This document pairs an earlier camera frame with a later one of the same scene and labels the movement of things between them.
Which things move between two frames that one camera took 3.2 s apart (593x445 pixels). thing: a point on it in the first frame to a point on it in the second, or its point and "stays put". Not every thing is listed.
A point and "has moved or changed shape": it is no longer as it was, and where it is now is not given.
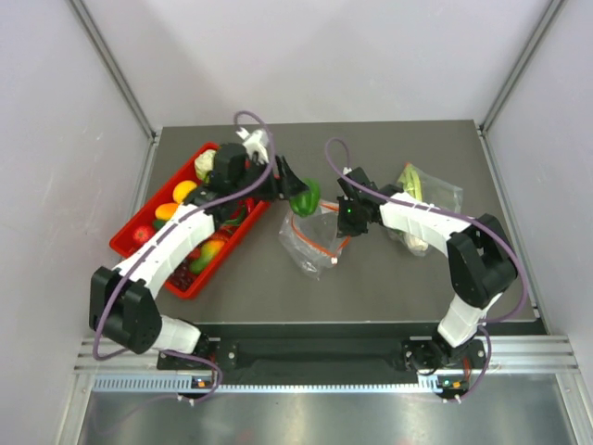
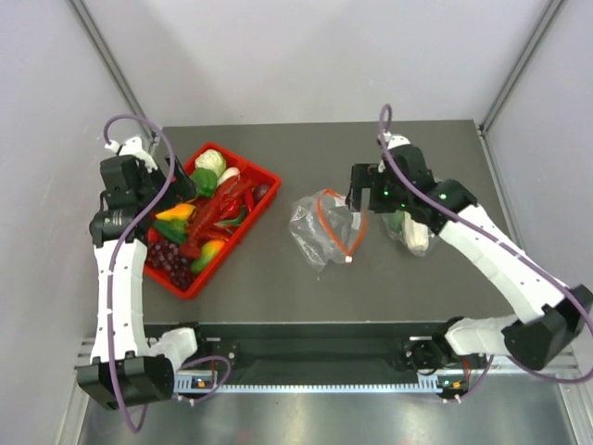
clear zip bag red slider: (312, 241) has moved or changed shape
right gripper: (345, 229) to (360, 175)
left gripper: (289, 183) to (181, 189)
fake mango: (208, 254) stays put
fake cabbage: (204, 164) stays put
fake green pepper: (306, 202) has moved or changed shape
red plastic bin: (196, 268) stays put
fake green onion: (235, 222) stays put
